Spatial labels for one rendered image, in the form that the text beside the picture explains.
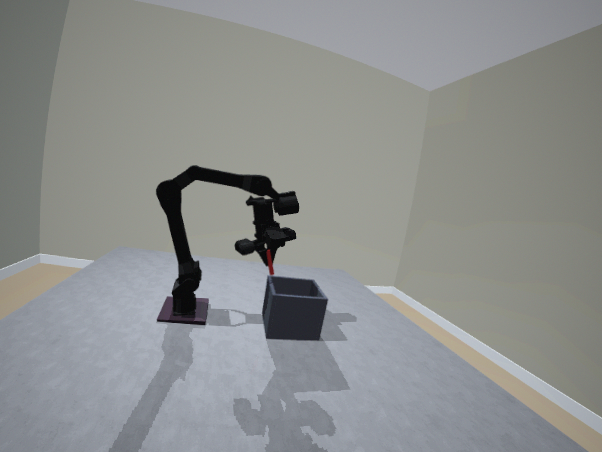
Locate dark red peg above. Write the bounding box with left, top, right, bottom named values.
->
left=266, top=250, right=274, bottom=275

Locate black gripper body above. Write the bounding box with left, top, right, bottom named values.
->
left=234, top=217, right=296, bottom=256

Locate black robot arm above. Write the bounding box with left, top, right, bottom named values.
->
left=156, top=165, right=299, bottom=316

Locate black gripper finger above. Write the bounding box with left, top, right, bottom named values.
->
left=266, top=243, right=279, bottom=265
left=254, top=248, right=268, bottom=267

